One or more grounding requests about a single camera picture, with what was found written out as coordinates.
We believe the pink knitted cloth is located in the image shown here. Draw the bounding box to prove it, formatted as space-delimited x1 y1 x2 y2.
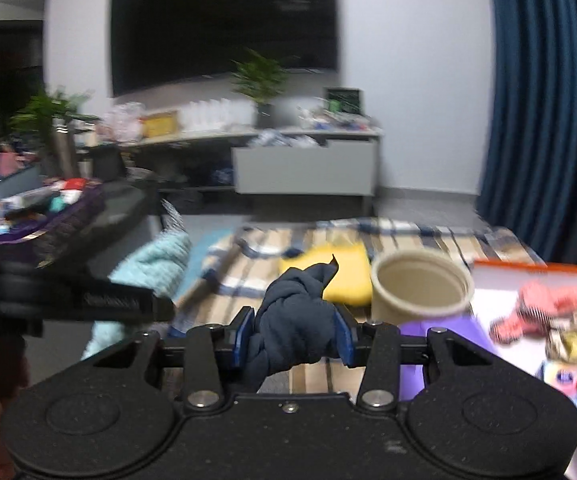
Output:
489 281 577 344

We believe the steel thermos bottle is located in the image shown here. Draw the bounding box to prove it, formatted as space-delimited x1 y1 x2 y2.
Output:
52 117 80 179

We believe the plaid blanket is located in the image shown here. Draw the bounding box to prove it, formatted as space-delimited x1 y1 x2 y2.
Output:
168 216 545 401

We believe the beige paper cup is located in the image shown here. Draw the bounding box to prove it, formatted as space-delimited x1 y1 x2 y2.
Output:
371 249 475 325

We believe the yellow sponge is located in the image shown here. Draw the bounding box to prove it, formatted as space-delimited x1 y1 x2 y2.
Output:
276 242 375 309

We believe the round black coffee table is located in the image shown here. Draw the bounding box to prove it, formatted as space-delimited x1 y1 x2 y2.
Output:
0 181 157 278

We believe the purple tissue package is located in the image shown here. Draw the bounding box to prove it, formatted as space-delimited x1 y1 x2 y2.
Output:
397 314 500 403

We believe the yellow box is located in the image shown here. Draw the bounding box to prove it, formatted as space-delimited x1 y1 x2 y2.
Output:
142 110 179 139

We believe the teal knitted cloth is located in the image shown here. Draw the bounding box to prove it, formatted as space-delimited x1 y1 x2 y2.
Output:
81 200 192 360

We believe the black green sign card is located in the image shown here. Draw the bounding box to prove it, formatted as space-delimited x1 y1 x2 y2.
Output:
325 88 363 115

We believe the white TV cabinet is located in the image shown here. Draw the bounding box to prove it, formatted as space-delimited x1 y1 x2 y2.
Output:
78 127 385 219

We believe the orange storage box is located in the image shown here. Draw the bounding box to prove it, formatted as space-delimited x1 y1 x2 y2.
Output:
472 261 577 479

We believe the dark navy cloth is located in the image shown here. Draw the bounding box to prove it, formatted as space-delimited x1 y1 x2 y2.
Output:
234 259 339 392

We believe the table plant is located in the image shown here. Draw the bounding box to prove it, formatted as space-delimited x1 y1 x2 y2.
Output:
7 86 102 176

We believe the black television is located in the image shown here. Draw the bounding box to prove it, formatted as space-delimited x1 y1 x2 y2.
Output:
110 0 339 96

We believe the potted green plant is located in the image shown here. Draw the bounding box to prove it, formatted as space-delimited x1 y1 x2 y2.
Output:
232 49 289 130

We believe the purple decorative tray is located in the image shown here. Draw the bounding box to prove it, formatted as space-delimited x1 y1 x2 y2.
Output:
0 180 105 266

